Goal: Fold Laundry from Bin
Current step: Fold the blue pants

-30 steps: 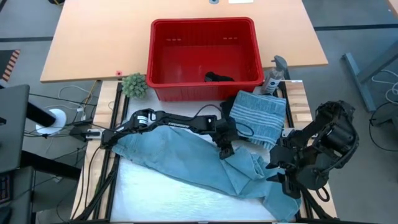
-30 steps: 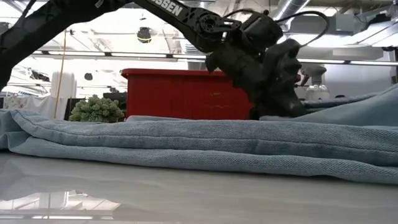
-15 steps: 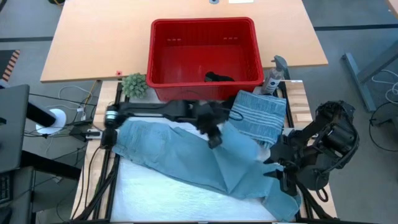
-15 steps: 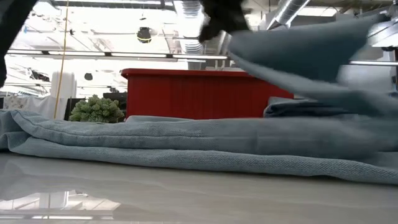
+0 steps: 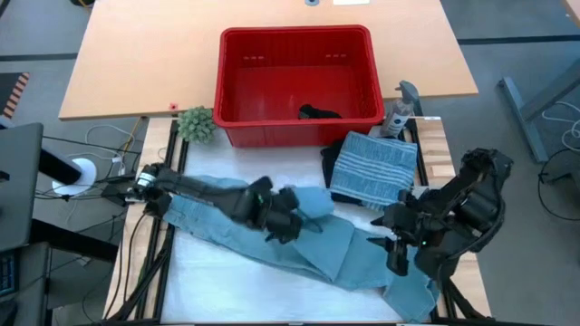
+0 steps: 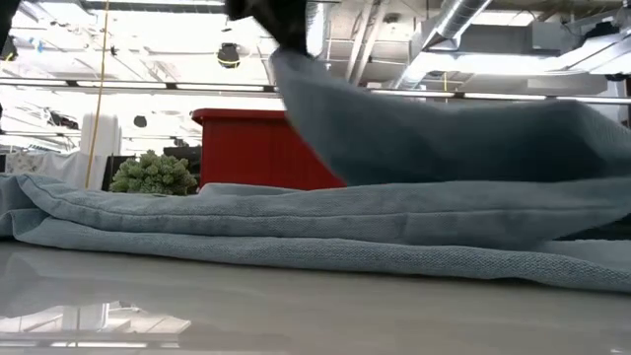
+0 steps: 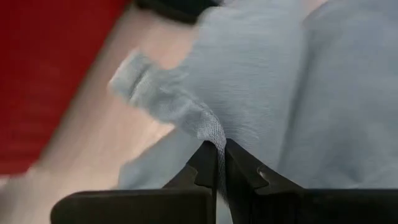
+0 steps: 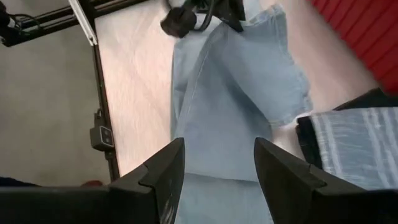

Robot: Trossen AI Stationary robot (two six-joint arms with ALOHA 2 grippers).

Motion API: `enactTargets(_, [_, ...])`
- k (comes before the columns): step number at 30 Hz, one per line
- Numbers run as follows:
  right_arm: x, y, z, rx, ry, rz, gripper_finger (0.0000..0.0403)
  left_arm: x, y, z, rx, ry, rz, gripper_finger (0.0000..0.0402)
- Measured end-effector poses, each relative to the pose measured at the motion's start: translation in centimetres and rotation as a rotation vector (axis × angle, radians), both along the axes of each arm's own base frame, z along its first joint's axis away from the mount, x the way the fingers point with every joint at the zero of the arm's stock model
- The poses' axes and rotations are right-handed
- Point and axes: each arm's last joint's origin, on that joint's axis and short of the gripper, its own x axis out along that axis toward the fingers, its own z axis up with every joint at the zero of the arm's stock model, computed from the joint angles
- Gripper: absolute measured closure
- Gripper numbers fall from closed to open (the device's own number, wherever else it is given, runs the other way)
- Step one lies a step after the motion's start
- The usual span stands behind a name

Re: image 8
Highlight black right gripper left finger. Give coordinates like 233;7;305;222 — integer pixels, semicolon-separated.
0;138;186;224

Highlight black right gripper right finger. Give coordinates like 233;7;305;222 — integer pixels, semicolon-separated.
254;137;398;224

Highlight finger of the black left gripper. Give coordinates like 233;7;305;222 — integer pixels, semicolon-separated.
217;0;246;34

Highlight blue white striped shirt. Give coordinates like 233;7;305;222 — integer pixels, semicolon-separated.
309;107;398;191

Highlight light blue denim shirt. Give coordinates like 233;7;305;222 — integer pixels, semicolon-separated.
169;0;313;224

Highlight red plastic laundry bin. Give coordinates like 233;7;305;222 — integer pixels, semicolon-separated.
307;0;398;96

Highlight small grey depth camera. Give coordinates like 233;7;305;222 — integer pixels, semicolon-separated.
89;108;115;152

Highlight white metal bracket plate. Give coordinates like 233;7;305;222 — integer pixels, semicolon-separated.
68;0;99;47

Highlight black aluminium table frame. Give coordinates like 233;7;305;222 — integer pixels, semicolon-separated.
0;0;147;183

